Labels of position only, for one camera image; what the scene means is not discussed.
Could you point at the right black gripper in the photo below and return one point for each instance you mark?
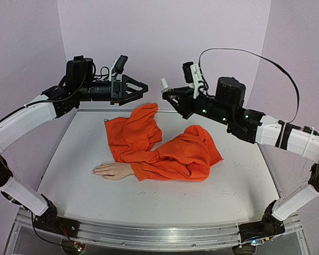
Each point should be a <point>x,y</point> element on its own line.
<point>192,102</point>

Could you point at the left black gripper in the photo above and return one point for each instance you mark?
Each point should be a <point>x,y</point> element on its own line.
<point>117,93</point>

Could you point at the white nail polish cap brush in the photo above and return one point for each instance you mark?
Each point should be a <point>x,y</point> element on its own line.
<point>164,83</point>

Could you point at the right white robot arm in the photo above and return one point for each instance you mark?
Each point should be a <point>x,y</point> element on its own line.
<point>226,107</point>

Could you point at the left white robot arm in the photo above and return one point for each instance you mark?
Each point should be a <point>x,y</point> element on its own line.
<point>80,83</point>

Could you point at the orange cloth garment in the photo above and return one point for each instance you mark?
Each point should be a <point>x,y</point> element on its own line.
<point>187,157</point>

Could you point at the mannequin hand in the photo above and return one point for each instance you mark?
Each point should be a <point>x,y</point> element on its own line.
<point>113,171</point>

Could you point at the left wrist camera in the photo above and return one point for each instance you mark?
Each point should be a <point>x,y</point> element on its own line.
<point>118,67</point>

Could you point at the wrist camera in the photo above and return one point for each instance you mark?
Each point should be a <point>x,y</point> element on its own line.
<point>118,67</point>
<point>194,78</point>

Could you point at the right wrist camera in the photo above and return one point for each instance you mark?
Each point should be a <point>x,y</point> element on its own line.
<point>194,78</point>

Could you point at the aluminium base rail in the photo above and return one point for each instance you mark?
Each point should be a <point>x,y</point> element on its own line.
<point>24,238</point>

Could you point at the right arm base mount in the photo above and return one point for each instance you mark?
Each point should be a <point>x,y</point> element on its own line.
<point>268,226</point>

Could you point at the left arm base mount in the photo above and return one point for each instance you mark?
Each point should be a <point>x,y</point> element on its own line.
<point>51,222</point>

